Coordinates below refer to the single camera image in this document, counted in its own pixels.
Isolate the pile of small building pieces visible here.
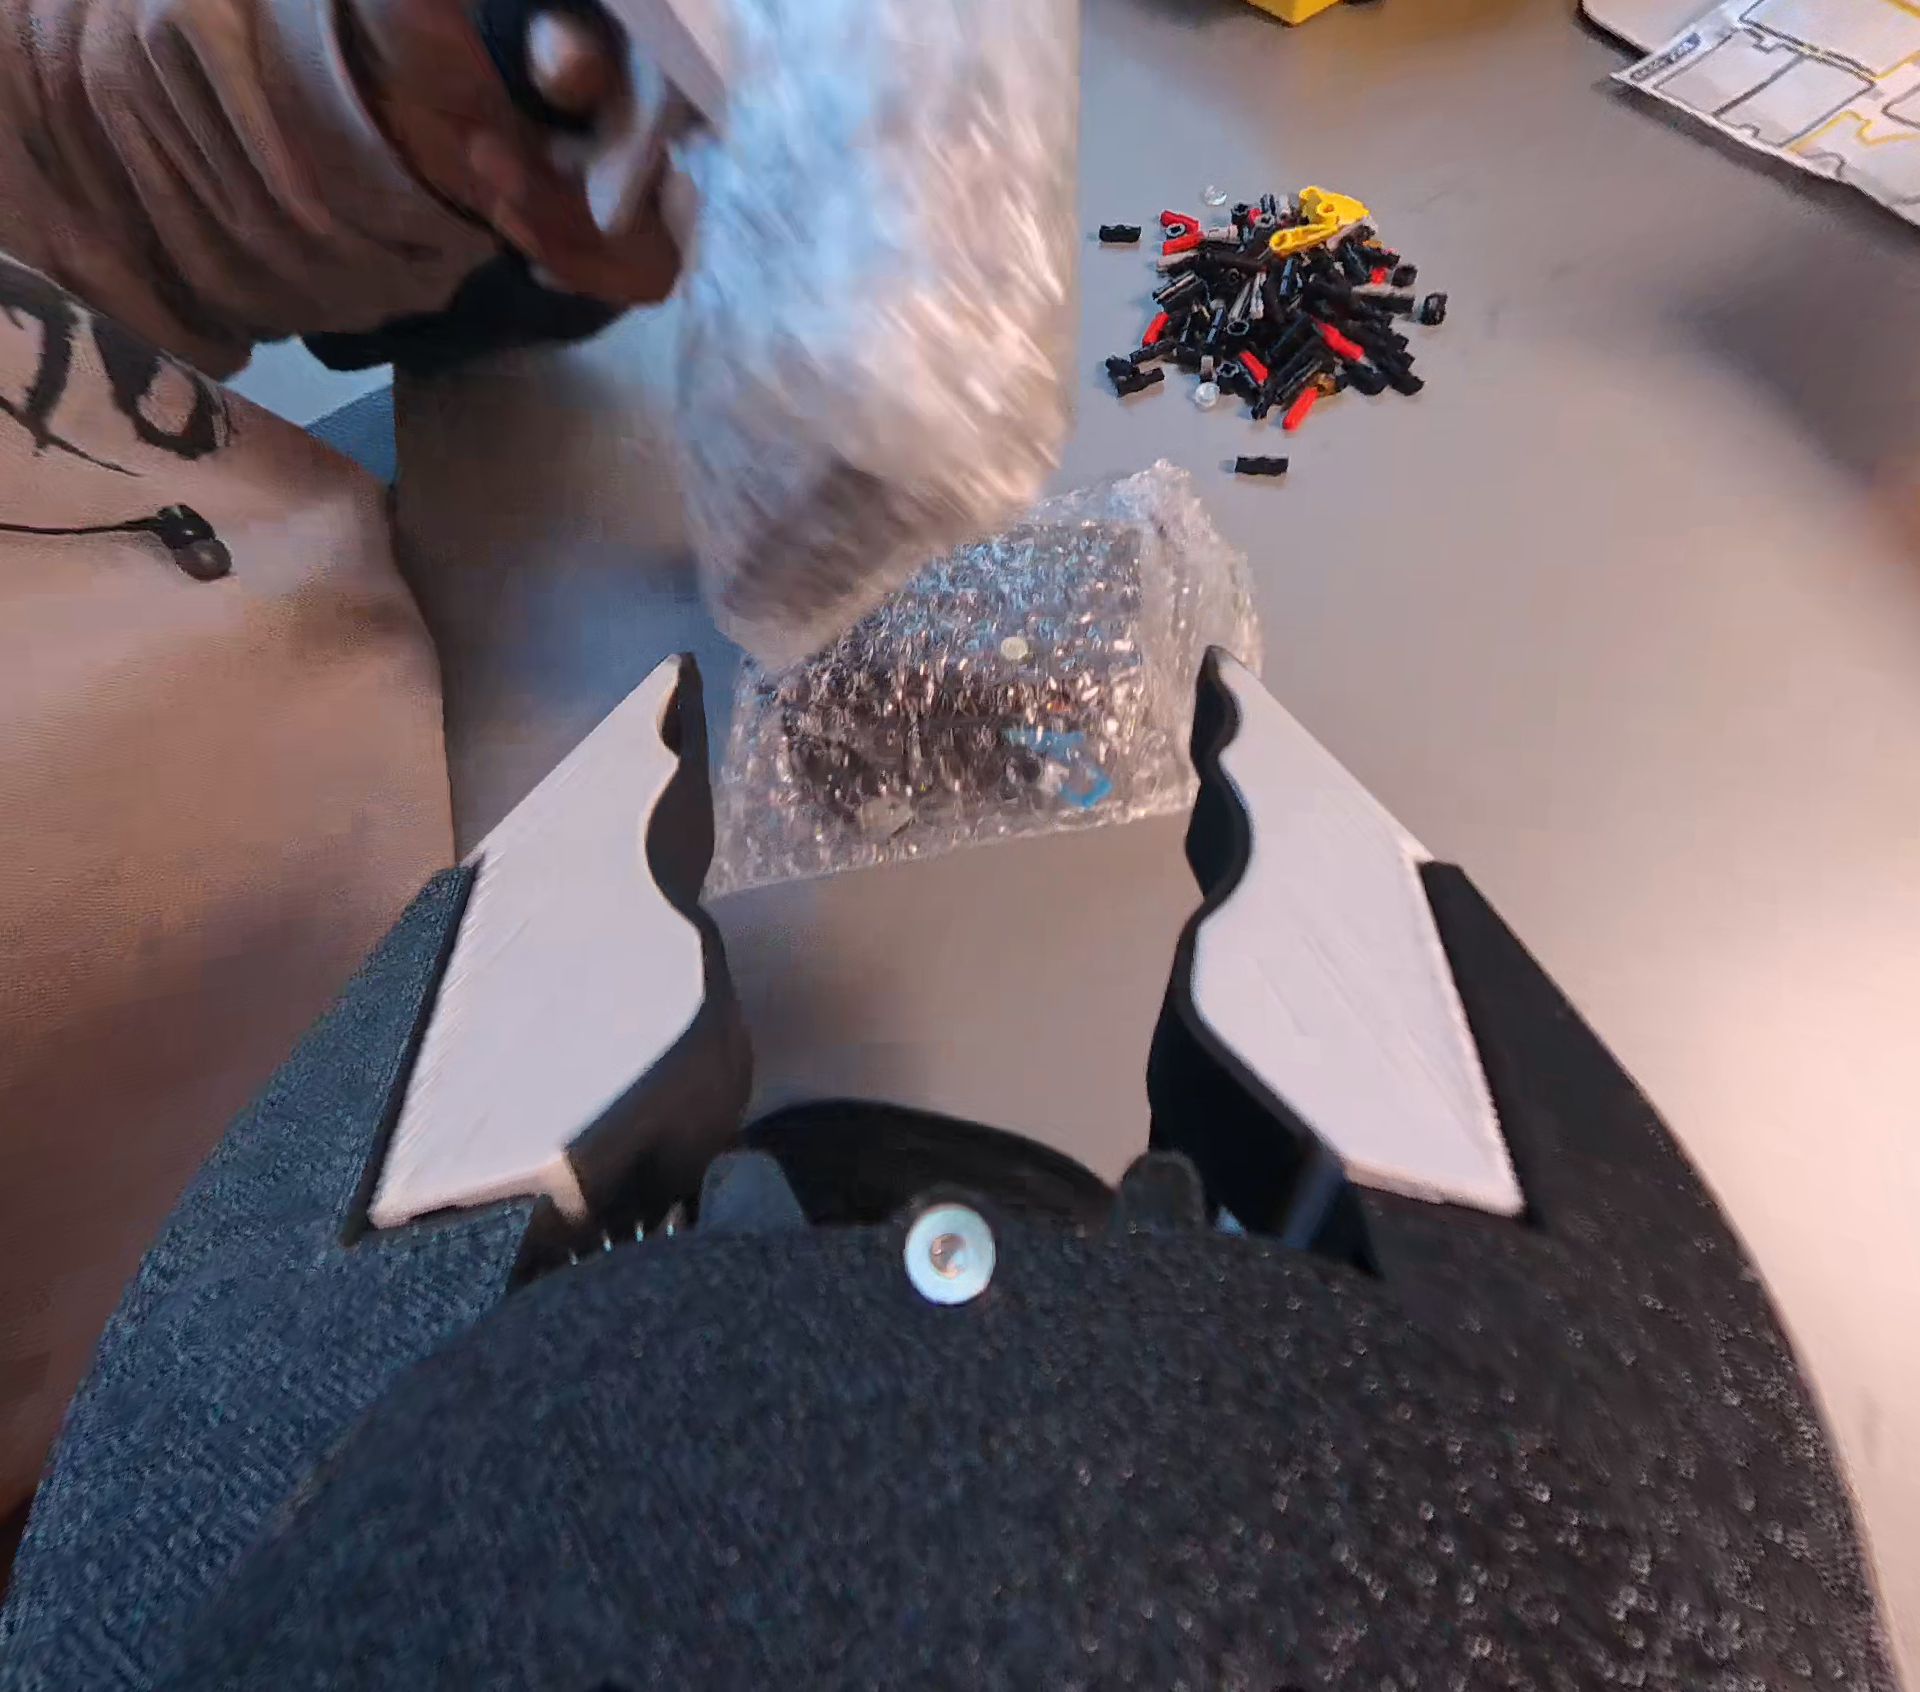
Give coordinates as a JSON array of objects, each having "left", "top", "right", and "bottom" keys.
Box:
[{"left": 1101, "top": 183, "right": 1449, "bottom": 434}]

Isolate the person's beige hoodie torso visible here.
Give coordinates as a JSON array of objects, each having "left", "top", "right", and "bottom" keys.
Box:
[{"left": 0, "top": 252, "right": 456, "bottom": 1529}]

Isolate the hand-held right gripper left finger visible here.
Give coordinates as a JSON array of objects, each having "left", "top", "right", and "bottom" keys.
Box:
[{"left": 366, "top": 654, "right": 751, "bottom": 1259}]

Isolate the blue plastic separator tool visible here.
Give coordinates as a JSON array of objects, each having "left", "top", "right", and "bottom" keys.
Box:
[{"left": 1001, "top": 719, "right": 1119, "bottom": 811}]

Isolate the clear plastic-wrapped bundle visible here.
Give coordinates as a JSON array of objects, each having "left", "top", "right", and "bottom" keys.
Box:
[{"left": 671, "top": 0, "right": 1086, "bottom": 674}]

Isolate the dark chair seat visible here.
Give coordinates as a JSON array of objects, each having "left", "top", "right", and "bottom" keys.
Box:
[{"left": 305, "top": 386, "right": 400, "bottom": 486}]

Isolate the person's left hand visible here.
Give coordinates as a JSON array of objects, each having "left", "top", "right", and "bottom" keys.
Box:
[{"left": 336, "top": 0, "right": 691, "bottom": 312}]

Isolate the black earphone with cable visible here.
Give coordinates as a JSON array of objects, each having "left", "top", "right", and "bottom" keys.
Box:
[{"left": 0, "top": 501, "right": 233, "bottom": 583}]

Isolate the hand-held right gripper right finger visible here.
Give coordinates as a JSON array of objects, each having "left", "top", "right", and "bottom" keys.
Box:
[{"left": 1145, "top": 646, "right": 1530, "bottom": 1251}]

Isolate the grey desk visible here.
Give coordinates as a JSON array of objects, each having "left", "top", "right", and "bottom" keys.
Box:
[{"left": 232, "top": 0, "right": 1920, "bottom": 1692}]

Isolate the black chair armrest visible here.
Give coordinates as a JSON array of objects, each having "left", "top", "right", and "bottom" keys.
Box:
[{"left": 300, "top": 258, "right": 631, "bottom": 373}]

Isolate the person's left forearm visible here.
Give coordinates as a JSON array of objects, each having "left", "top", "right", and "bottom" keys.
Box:
[{"left": 0, "top": 0, "right": 392, "bottom": 373}]

